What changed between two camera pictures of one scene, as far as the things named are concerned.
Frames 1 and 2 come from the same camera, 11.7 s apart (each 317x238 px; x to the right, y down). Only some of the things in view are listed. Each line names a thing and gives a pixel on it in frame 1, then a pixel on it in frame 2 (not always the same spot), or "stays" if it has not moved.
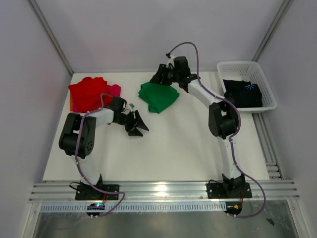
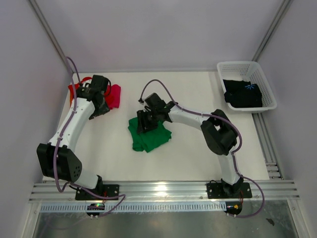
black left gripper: (136, 122) → (104, 109)
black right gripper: (159, 79) → (143, 125)
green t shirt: (158, 96) → (150, 140)
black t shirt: (243, 94) stays
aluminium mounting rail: (165, 191) stays
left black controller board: (95, 207) stays
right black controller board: (233, 208) stays
